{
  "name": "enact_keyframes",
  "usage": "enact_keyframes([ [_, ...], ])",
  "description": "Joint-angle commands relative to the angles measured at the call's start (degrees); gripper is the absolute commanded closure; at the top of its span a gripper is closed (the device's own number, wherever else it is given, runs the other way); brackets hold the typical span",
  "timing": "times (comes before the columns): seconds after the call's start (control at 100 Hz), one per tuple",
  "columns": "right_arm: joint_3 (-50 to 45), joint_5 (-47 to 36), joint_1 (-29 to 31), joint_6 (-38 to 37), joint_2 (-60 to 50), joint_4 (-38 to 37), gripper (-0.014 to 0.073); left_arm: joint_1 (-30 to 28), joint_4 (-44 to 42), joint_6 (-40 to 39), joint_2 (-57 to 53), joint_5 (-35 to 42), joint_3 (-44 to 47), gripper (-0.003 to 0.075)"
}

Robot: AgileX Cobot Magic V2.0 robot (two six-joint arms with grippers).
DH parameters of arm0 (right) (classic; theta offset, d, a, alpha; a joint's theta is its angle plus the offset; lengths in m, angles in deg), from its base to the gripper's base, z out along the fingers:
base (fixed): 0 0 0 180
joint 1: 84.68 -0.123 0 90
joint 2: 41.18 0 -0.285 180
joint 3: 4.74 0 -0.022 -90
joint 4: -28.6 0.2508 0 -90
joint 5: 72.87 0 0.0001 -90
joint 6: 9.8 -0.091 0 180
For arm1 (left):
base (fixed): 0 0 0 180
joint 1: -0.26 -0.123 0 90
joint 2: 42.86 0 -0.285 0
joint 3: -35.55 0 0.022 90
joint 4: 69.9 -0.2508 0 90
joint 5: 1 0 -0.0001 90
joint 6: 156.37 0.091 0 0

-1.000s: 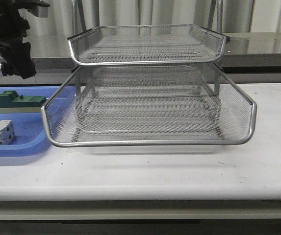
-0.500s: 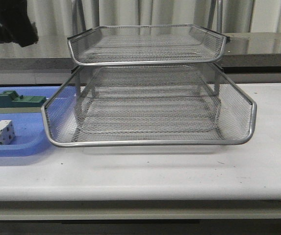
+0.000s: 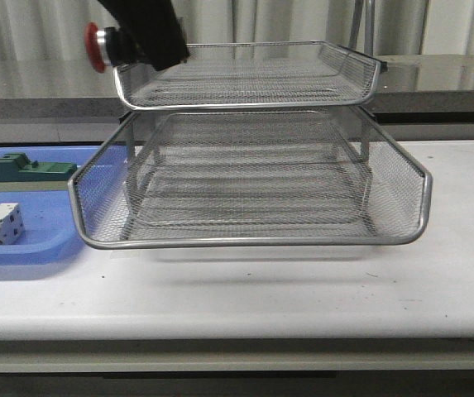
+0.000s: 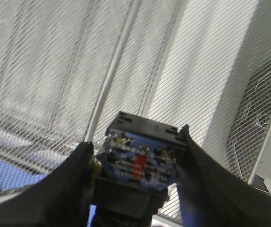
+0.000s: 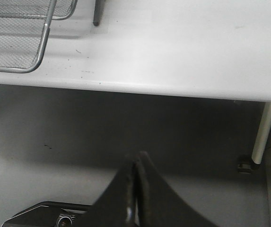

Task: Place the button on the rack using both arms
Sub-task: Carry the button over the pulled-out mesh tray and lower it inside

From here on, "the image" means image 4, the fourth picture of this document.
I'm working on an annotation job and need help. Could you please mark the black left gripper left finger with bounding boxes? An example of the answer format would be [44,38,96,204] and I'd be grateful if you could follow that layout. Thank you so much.
[0,142,94,227]

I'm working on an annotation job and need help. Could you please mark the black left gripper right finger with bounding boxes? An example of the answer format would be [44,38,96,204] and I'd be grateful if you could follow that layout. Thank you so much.
[177,125,271,227]

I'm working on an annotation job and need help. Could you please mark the red emergency push button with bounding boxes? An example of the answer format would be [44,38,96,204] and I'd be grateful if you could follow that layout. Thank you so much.
[91,111,185,227]

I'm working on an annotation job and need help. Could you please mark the silver mesh tray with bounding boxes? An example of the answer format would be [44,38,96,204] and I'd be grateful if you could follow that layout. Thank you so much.
[0,0,271,227]

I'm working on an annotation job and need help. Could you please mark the blue plastic tray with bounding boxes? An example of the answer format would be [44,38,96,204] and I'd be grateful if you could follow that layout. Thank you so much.
[0,159,98,227]

